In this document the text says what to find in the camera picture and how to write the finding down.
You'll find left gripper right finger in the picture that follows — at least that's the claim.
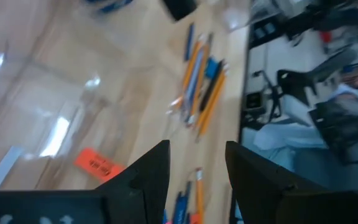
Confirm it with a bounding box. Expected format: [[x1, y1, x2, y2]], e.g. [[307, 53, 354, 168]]
[[225, 140, 326, 224]]

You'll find pale blue pen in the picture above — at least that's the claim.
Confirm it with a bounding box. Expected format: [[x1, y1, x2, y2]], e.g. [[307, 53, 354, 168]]
[[183, 46, 205, 124]]

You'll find blue crayon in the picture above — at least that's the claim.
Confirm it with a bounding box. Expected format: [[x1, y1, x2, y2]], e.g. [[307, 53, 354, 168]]
[[98, 0, 135, 14], [172, 181, 193, 224]]

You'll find black office chair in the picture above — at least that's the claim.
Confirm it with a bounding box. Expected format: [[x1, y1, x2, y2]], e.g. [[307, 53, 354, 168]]
[[277, 46, 358, 108]]

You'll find black labelled control box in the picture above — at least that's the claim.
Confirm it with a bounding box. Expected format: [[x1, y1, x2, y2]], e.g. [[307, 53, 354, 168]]
[[249, 17, 281, 49]]

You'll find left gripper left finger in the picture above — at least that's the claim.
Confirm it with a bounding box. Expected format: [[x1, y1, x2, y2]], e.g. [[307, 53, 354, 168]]
[[96, 139, 172, 224]]

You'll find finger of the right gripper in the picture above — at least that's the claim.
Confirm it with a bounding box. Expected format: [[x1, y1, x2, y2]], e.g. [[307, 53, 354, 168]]
[[162, 0, 199, 22]]

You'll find person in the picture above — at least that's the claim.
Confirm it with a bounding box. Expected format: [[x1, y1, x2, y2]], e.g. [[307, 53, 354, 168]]
[[253, 82, 358, 190]]

